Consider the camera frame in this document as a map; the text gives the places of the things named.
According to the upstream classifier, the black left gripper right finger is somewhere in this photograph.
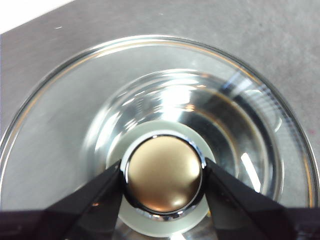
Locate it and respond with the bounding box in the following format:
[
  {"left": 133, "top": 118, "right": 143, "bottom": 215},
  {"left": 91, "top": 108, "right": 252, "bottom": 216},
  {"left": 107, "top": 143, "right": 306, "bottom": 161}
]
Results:
[{"left": 201, "top": 157, "right": 320, "bottom": 240}]

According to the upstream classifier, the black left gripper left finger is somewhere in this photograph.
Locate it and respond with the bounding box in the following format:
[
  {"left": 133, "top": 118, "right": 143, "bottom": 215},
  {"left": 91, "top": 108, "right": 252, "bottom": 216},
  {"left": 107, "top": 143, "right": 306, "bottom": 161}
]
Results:
[{"left": 0, "top": 159, "right": 125, "bottom": 240}]

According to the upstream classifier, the glass lid with green knob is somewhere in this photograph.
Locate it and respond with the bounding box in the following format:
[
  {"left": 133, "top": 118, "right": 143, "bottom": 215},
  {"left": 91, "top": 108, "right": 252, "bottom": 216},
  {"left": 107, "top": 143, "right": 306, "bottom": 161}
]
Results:
[{"left": 0, "top": 34, "right": 320, "bottom": 240}]

